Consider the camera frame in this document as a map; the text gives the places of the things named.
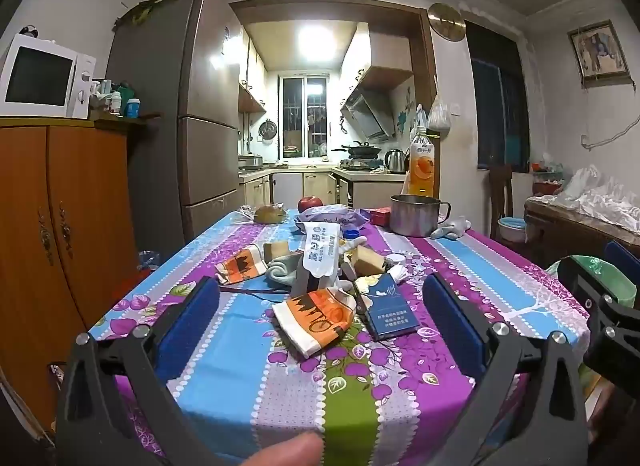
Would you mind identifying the trash bin with green bag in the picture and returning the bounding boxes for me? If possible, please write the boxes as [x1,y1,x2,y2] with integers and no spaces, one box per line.
[547,255,638,309]

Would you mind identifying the dried plant bundle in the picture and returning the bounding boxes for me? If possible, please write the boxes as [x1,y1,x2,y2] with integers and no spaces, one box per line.
[115,0,208,29]

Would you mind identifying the bagged brown bun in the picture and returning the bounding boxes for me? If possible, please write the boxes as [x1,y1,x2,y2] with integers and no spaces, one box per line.
[252,204,288,224]

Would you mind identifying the dark wooden table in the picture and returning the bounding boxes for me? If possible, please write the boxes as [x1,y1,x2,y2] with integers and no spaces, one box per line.
[524,196,640,271]

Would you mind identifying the grey glove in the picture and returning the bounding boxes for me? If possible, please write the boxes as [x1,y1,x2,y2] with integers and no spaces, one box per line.
[430,216,473,241]

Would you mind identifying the white hanging plastic bag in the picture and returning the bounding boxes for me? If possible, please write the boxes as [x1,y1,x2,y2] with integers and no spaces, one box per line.
[426,93,453,133]

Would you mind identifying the orange juice bottle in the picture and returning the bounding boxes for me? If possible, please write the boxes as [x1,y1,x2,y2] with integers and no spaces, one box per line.
[406,126,442,199]

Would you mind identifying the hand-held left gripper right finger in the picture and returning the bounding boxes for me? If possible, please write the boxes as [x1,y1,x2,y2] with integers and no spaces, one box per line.
[422,273,588,466]

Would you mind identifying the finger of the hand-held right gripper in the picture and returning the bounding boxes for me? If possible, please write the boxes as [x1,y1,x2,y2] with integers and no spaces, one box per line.
[556,256,640,383]
[603,240,640,274]

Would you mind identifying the grey refrigerator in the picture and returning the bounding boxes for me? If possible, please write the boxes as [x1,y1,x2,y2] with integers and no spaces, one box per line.
[105,0,246,247]

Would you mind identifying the steel pot with handle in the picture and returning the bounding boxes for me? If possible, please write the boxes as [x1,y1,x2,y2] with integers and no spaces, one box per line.
[389,194,452,238]

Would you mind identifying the blue cigarette box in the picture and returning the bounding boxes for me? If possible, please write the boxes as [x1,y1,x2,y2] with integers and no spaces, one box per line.
[352,276,421,343]

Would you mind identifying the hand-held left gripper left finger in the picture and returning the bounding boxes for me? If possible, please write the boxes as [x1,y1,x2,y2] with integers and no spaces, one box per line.
[55,276,221,466]

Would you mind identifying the white microwave oven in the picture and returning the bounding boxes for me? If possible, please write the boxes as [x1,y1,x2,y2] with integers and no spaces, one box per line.
[0,33,97,120]

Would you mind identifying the dark blue framed window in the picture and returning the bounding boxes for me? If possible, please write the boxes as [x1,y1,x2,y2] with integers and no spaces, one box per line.
[465,20,531,173]

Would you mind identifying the framed wall picture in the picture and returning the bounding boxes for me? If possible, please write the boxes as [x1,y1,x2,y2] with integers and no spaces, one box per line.
[567,20,631,81]

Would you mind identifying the brown wooden cabinet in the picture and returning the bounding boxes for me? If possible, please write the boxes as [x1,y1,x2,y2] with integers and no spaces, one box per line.
[0,113,163,434]

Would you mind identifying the dark wooden chair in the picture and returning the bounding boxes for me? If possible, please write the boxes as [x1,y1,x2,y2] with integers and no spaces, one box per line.
[489,164,526,244]

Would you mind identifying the grey sock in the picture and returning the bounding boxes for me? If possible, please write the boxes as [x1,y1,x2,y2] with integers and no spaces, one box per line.
[265,253,303,291]

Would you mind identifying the person's left hand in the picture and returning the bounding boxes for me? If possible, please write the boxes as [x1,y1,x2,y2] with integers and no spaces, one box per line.
[240,433,326,466]

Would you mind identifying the barred kitchen window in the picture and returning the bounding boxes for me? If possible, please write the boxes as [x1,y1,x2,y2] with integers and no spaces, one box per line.
[277,74,332,161]

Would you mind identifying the steel range hood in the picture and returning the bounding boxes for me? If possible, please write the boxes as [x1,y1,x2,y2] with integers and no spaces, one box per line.
[340,83,396,143]

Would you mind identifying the kitchen wall cabinet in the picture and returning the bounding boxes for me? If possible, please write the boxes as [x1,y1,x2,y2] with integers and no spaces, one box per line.
[239,26,268,114]

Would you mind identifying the steel electric kettle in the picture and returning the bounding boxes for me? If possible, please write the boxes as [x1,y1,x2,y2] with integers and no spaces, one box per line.
[384,148,407,174]

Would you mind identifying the white medicine box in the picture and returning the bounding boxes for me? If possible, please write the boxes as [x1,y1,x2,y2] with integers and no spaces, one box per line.
[290,221,343,297]

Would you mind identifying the purple snack bag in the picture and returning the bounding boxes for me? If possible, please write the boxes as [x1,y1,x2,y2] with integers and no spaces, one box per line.
[292,205,371,234]

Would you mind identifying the black wok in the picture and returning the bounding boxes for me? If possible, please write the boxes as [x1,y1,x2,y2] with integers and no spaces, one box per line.
[331,141,383,159]

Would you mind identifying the blue plastic basin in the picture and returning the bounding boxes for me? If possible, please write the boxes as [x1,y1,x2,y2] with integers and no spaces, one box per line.
[497,217,526,241]

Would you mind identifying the white crumpled tissue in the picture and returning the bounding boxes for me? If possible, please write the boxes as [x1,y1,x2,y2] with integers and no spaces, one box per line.
[382,263,415,287]

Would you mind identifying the orange white paper bag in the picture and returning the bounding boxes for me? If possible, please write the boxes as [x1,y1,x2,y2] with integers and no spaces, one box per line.
[215,244,268,285]
[271,287,358,359]

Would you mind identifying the gold round wall clock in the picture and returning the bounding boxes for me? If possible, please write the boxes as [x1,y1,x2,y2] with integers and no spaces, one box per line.
[427,2,467,41]

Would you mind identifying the ceiling light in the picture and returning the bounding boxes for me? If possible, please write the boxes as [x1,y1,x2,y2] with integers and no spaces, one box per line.
[297,26,336,59]

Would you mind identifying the purple floral striped tablecloth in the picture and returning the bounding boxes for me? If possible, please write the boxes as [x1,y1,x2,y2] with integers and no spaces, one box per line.
[87,206,591,466]

